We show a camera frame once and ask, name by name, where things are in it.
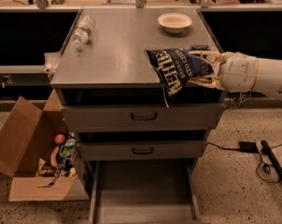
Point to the grey drawer cabinet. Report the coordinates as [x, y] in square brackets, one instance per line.
[114, 70]

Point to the clear plastic water bottle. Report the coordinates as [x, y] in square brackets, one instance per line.
[83, 32]

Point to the middle grey drawer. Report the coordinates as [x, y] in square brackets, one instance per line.
[150, 150]

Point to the red apple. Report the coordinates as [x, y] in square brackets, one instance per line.
[59, 139]

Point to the green snack bag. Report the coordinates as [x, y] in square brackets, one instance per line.
[66, 148]

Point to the white paper bowl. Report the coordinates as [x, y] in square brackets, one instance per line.
[174, 23]

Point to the bottom grey open drawer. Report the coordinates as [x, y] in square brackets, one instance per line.
[143, 192]

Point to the blue chip bag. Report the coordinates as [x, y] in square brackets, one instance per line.
[175, 67]

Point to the brown cardboard box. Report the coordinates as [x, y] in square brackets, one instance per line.
[27, 137]

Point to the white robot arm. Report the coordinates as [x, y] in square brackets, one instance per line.
[269, 78]

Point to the black bar on floor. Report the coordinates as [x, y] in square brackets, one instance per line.
[272, 157]

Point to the black power adapter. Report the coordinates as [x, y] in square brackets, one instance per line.
[248, 147]

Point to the top grey drawer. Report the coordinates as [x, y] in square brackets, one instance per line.
[141, 118]

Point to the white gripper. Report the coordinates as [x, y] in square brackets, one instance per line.
[239, 72]

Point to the yellow banana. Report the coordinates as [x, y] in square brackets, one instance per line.
[53, 161]

